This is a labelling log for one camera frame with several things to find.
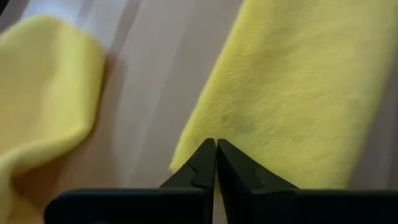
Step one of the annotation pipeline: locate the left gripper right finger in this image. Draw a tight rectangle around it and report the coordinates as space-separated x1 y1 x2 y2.
216 138 398 224

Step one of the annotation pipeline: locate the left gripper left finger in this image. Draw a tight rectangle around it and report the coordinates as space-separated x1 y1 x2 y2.
43 138 217 224

